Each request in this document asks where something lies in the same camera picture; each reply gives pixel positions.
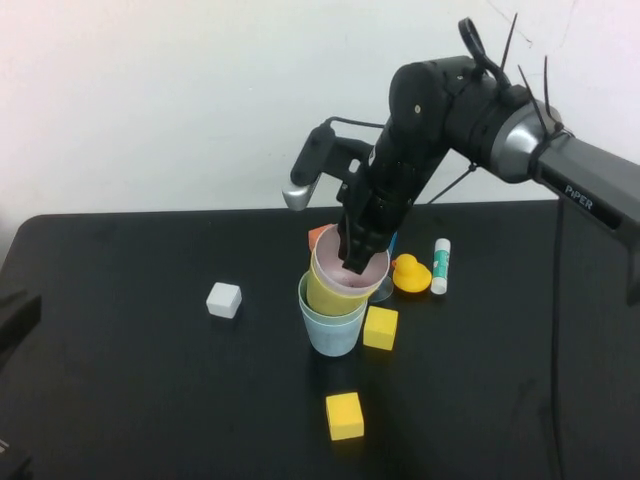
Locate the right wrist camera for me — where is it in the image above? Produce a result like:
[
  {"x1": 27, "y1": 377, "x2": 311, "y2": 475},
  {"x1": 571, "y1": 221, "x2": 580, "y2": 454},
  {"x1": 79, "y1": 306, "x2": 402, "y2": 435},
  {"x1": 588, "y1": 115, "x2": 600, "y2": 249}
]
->
[{"x1": 281, "y1": 118, "x2": 374, "y2": 213}]

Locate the orange cube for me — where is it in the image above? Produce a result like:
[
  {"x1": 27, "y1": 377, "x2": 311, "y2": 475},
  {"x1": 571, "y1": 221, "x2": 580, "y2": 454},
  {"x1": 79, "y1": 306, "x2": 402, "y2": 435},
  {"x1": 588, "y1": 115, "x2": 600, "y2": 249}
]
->
[{"x1": 307, "y1": 224, "x2": 331, "y2": 252}]

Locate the yellow plastic cup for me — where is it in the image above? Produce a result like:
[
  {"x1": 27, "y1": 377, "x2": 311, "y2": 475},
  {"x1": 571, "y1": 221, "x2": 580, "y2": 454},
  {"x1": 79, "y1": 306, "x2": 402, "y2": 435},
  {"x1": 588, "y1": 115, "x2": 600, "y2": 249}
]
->
[{"x1": 305, "y1": 249, "x2": 369, "y2": 318}]

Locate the blue conical measuring glass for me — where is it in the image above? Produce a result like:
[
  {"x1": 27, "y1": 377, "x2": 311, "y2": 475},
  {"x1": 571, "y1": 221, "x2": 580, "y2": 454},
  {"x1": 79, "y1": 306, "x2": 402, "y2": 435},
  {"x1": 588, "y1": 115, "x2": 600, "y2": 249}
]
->
[{"x1": 369, "y1": 230, "x2": 400, "y2": 303}]

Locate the yellow rubber duck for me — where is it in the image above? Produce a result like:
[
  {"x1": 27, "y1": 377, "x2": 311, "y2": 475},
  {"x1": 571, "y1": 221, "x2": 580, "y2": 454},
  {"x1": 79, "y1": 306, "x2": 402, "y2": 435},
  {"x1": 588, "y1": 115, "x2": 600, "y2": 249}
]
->
[{"x1": 391, "y1": 253, "x2": 432, "y2": 300}]

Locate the green plastic cup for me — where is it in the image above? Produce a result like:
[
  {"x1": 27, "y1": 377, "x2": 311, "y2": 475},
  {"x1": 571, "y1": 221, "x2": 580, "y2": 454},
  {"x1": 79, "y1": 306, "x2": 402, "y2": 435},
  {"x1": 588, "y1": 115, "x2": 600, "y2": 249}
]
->
[{"x1": 298, "y1": 273, "x2": 368, "y2": 326}]

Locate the pink plastic cup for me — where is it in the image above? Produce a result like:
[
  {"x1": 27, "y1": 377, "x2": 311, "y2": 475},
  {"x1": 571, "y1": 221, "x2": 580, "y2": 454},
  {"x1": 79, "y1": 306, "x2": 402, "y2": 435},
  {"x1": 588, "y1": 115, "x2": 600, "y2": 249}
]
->
[{"x1": 309, "y1": 223, "x2": 391, "y2": 300}]

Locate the light blue plastic cup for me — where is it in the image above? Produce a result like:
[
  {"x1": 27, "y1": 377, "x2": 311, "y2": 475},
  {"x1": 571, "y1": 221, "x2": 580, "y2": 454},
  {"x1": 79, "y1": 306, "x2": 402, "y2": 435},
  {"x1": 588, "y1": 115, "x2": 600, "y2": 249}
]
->
[{"x1": 298, "y1": 279, "x2": 368, "y2": 358}]

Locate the white cube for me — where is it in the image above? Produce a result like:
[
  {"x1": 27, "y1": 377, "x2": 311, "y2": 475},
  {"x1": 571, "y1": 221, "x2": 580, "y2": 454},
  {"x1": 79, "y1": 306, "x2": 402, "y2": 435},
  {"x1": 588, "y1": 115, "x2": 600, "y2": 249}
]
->
[{"x1": 205, "y1": 282, "x2": 243, "y2": 318}]

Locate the black right arm strap loop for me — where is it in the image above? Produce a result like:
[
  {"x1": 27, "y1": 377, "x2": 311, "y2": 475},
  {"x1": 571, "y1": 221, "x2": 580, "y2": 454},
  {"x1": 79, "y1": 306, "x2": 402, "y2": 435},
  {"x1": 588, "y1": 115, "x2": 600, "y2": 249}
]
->
[{"x1": 458, "y1": 17, "x2": 512, "y2": 87}]

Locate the black zip tie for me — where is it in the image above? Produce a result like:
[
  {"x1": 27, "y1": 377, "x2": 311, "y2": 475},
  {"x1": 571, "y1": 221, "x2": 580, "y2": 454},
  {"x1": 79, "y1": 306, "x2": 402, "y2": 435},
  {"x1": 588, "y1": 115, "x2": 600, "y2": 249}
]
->
[
  {"x1": 424, "y1": 162, "x2": 479, "y2": 206},
  {"x1": 500, "y1": 12, "x2": 519, "y2": 72},
  {"x1": 517, "y1": 63, "x2": 557, "y2": 132},
  {"x1": 541, "y1": 54, "x2": 554, "y2": 120}
]

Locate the white green glue stick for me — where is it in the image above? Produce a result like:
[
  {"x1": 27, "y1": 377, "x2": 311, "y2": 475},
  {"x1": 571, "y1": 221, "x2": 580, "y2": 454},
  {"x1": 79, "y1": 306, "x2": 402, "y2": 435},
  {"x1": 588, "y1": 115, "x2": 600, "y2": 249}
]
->
[{"x1": 430, "y1": 238, "x2": 452, "y2": 295}]

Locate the yellow cube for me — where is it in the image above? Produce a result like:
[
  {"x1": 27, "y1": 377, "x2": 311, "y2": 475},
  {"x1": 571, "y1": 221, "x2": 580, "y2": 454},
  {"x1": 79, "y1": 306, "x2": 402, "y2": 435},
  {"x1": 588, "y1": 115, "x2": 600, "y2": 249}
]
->
[
  {"x1": 325, "y1": 391, "x2": 365, "y2": 442},
  {"x1": 362, "y1": 306, "x2": 400, "y2": 351}
]

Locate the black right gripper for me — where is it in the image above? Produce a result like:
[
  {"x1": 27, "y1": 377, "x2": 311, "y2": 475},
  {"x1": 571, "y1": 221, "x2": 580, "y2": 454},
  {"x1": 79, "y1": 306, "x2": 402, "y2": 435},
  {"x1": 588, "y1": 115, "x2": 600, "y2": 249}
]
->
[{"x1": 335, "y1": 124, "x2": 447, "y2": 275}]

